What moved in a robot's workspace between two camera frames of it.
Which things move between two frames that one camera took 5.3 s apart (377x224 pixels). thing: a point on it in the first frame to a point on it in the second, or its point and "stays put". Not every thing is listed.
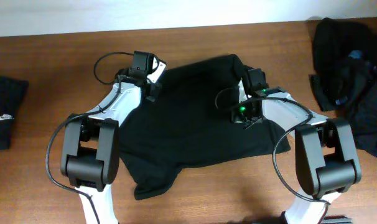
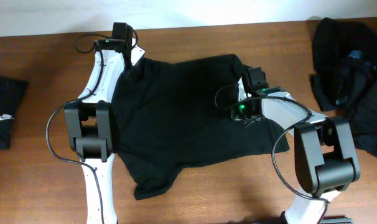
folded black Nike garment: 5,94 stays put
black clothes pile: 350,78 stays put
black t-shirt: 187,121 stays put
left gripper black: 153,90 to 126,50
